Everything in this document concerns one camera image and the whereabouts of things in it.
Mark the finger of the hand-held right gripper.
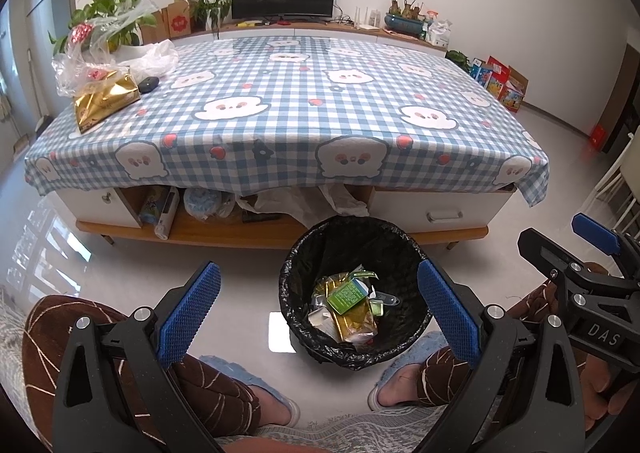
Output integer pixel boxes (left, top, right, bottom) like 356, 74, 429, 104
572, 213, 640, 279
517, 228, 608, 284

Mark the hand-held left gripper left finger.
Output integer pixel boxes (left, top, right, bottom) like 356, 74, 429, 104
51, 260, 223, 453

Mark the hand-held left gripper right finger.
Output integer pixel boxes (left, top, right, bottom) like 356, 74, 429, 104
416, 258, 587, 453

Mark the clear toothbrush case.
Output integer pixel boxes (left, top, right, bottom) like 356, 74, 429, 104
368, 290, 402, 310

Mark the gold foil bag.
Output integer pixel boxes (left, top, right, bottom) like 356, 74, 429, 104
313, 273, 382, 342
73, 72, 141, 135

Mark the green medicine box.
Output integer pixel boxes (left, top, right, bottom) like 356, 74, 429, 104
325, 280, 370, 315

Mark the black trash bin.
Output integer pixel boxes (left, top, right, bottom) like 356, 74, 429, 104
278, 215, 435, 372

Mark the person's right hand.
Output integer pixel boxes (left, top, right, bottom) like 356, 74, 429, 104
579, 357, 640, 434

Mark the white chair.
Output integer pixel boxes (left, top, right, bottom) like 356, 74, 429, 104
582, 131, 640, 234

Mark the person's right leg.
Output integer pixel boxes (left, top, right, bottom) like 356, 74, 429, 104
418, 282, 567, 408

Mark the person's leg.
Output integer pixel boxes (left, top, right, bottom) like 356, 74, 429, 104
22, 295, 262, 453
418, 282, 567, 408

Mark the person's left leg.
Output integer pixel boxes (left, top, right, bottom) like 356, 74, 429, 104
22, 295, 262, 453

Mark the person's right blue slipper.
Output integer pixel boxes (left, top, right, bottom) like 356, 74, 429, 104
367, 332, 452, 410

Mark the person's blue slipper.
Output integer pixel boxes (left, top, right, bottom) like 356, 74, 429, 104
367, 332, 452, 410
199, 355, 301, 429

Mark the printed long package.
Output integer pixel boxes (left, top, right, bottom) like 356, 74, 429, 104
138, 185, 181, 240

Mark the blue plastic bag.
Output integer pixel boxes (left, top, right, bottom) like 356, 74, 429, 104
183, 187, 236, 222

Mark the person's left blue slipper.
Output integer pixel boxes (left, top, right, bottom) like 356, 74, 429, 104
199, 355, 301, 429

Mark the large white plastic bag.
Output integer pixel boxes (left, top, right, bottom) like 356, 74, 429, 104
237, 184, 371, 230

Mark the red printed open box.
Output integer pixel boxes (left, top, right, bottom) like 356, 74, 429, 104
487, 56, 530, 113

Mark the grey patterned rug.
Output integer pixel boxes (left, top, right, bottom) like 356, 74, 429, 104
0, 285, 66, 404

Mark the blue printed box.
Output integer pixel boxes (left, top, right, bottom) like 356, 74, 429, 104
469, 58, 497, 90

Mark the small potted floor plant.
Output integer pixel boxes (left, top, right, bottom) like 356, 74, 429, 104
444, 50, 474, 74

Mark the blue checked tablecloth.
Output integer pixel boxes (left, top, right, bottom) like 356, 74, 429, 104
25, 36, 551, 208

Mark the white printed plastic bag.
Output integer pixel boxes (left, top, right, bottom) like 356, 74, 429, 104
427, 20, 454, 48

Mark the bonsai in blue-green pot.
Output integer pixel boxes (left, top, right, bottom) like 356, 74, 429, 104
383, 0, 434, 39

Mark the clear plastic bag red print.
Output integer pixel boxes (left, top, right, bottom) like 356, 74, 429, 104
52, 0, 159, 99

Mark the white router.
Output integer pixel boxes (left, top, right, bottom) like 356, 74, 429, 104
353, 6, 381, 32

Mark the cardboard box red print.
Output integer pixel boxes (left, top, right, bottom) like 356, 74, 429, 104
162, 0, 194, 40

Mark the potted green plant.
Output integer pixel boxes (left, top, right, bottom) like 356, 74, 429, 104
188, 0, 234, 39

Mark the white TV cabinet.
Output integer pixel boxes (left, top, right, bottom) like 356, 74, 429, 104
164, 21, 449, 60

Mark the pothos plant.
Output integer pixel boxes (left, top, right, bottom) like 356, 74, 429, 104
48, 0, 156, 54

